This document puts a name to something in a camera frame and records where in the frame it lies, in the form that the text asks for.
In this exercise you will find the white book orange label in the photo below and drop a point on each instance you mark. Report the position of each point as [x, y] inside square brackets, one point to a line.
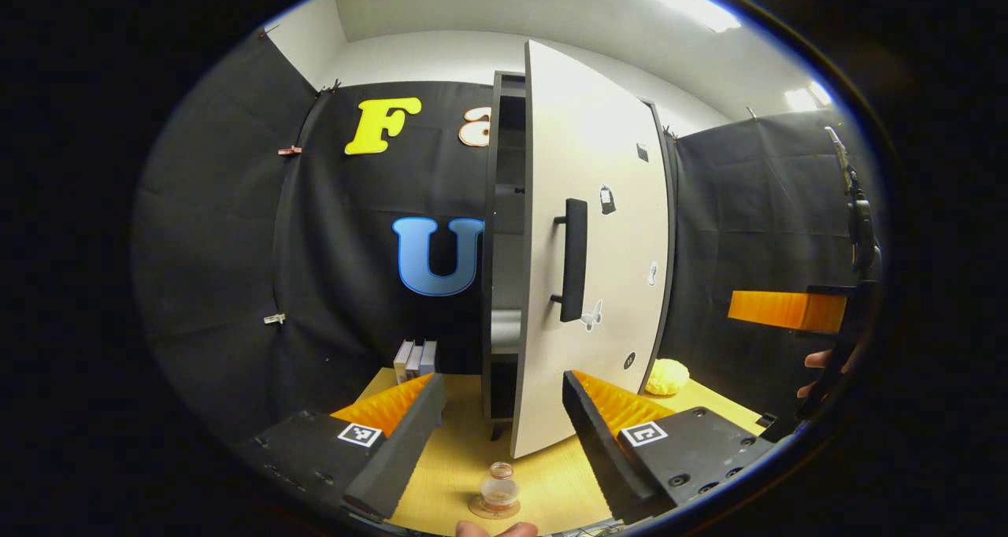
[414, 357]

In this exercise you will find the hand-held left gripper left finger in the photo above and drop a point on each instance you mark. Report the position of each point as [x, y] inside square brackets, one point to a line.
[402, 458]

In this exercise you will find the yellow textured ball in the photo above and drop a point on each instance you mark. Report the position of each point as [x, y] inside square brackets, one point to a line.
[668, 377]

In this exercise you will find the black backdrop cloth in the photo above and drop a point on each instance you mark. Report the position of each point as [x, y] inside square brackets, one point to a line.
[236, 246]

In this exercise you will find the silver clip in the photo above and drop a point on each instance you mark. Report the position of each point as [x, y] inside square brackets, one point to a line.
[275, 318]

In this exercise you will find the beige cabinet door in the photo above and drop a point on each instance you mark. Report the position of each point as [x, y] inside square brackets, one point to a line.
[551, 127]

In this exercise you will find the dark grey cabinet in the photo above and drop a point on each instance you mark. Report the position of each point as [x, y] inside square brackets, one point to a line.
[504, 167]

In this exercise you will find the copper clip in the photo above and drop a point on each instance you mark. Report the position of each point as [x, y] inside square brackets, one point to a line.
[290, 150]

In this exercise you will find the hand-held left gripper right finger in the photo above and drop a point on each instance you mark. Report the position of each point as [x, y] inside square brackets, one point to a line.
[598, 450]

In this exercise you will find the clear plastic bottle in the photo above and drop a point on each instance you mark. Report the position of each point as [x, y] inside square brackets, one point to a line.
[499, 486]

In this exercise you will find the beige book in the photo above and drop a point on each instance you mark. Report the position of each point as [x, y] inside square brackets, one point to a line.
[401, 360]

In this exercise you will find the small ceiling light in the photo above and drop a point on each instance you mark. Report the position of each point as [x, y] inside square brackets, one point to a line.
[807, 96]

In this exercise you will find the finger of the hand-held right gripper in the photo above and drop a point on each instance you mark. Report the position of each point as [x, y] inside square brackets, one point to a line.
[787, 310]

